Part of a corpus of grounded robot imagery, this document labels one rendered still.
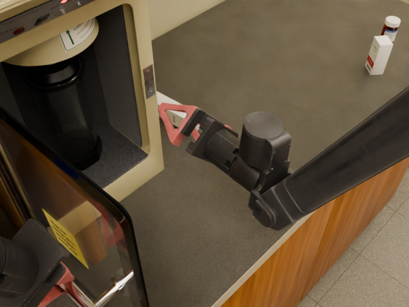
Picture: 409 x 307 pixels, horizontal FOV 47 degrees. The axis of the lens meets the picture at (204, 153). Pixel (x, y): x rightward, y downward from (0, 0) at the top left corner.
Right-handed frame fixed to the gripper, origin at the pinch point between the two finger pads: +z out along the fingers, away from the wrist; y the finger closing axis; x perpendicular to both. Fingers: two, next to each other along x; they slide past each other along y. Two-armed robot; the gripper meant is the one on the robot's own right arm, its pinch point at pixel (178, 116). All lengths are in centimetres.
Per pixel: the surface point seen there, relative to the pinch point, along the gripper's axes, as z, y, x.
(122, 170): 10.3, -9.7, 16.6
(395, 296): -42, -138, 18
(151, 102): 10.0, -4.7, 1.3
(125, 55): 13.4, 4.3, -3.4
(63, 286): -13.5, 20.9, 23.7
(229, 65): 25, -46, -16
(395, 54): -5, -70, -46
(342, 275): -22, -134, 24
